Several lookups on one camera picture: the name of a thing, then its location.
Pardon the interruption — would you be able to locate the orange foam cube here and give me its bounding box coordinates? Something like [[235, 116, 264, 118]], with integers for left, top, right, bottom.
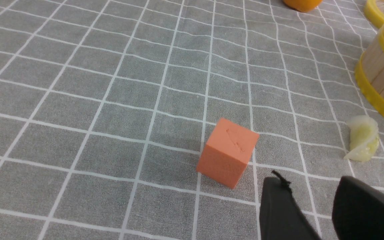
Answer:
[[196, 118, 259, 189]]

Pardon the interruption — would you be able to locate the grey checked tablecloth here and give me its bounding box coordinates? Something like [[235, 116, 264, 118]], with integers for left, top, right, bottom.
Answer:
[[0, 0, 384, 240]]

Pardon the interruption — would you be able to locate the orange red toy pear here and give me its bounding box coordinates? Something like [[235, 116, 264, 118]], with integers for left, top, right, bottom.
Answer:
[[283, 0, 323, 13]]

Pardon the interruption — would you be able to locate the bamboo steamer lid yellow rim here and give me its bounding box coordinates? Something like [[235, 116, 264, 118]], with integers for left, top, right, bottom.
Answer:
[[364, 0, 384, 28]]

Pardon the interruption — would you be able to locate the pale green dumpling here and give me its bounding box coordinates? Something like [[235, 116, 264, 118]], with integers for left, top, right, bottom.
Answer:
[[343, 115, 380, 162]]

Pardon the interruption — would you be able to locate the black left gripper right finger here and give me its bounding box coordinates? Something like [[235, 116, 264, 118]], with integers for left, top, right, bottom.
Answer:
[[332, 176, 384, 240]]

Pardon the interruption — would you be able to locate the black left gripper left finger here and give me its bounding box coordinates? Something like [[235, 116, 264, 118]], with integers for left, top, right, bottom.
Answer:
[[259, 170, 321, 240]]

